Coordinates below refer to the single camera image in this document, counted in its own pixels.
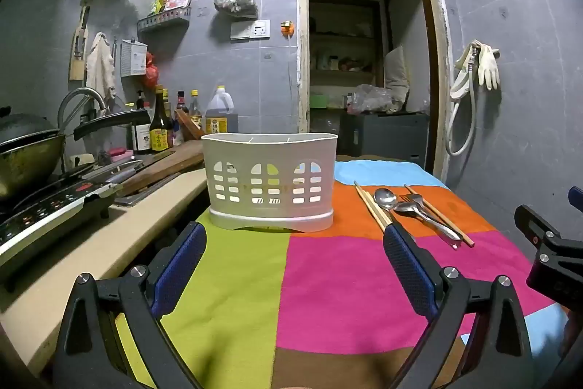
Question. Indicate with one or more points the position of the yellow-capped sauce bottle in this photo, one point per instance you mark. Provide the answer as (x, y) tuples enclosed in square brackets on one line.
[(195, 108)]

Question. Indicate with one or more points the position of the curved steel faucet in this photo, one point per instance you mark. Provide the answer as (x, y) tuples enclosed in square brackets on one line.
[(79, 93)]

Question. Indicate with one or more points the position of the small dark sauce bottle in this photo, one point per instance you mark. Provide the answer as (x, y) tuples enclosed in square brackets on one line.
[(181, 102)]

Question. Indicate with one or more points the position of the orange wall hook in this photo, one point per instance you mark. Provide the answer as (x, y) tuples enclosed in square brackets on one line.
[(286, 28)]

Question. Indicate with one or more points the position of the storage shelf unit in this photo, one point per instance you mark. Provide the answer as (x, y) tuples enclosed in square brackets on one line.
[(341, 72)]

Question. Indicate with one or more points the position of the hanging beige towel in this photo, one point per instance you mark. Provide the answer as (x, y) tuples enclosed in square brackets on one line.
[(101, 65)]

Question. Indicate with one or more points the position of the crumpled clear plastic bag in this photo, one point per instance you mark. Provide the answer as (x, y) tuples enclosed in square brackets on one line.
[(373, 97)]

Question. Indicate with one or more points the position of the green box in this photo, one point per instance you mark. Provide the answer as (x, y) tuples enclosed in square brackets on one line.
[(319, 101)]

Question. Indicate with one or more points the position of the white wall box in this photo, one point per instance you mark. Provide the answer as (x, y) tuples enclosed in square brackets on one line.
[(133, 58)]

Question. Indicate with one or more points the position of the person's right hand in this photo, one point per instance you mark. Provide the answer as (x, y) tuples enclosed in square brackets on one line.
[(573, 332)]

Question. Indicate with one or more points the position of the cream rubber gloves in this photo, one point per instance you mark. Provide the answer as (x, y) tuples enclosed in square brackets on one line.
[(488, 67)]

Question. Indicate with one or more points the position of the hanging wooden board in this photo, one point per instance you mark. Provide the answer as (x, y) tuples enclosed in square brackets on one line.
[(78, 61)]

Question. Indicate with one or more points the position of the kitchen knife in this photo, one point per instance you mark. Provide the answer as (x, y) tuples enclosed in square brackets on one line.
[(114, 170)]

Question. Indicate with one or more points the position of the red plastic bag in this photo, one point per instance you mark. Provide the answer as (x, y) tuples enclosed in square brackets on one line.
[(151, 72)]

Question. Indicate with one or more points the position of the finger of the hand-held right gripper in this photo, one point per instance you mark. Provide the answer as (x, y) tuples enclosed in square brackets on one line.
[(542, 234), (576, 195)]

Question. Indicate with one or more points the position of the wooden door frame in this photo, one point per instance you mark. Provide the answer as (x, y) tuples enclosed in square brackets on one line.
[(302, 51)]

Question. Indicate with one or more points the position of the seasoning packets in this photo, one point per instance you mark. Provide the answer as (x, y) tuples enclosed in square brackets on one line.
[(171, 0)]

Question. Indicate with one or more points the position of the white pillow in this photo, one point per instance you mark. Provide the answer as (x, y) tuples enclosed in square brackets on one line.
[(396, 72)]

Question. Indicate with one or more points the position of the wooden chopstick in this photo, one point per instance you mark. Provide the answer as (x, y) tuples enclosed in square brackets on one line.
[(437, 213), (364, 198), (371, 200)]

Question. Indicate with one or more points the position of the dark bottle with yellow label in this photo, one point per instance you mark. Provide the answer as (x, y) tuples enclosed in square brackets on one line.
[(159, 129)]

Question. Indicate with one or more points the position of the multicoloured patchwork cloth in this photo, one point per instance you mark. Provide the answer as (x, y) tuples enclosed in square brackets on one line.
[(341, 279)]

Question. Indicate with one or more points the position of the wall socket panel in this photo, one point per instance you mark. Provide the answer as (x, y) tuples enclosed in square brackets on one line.
[(250, 30)]

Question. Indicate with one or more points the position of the dark bottle with white label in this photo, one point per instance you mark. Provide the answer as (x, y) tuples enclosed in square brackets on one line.
[(141, 134)]

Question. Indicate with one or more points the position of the white plastic utensil basket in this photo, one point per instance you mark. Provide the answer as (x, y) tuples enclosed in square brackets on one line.
[(268, 152)]

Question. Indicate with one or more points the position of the wooden cutting board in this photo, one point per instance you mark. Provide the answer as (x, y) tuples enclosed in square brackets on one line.
[(168, 163)]

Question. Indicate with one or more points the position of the black induction cooker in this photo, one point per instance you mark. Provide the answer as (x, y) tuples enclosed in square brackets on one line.
[(54, 211)]

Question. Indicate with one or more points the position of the grey wall rack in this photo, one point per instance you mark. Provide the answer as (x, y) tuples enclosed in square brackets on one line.
[(164, 20)]

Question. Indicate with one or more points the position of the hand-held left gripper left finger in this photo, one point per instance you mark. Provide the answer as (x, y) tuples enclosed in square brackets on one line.
[(180, 268)]

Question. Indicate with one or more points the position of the grey cabinet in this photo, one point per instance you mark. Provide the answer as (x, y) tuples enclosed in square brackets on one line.
[(387, 138)]

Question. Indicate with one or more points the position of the large oil jug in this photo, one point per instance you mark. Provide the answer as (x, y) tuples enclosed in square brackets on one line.
[(222, 115)]

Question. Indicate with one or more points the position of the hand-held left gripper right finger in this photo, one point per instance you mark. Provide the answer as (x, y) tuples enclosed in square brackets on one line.
[(410, 275)]

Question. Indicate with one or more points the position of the pink sponge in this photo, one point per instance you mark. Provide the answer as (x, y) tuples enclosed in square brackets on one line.
[(120, 152)]

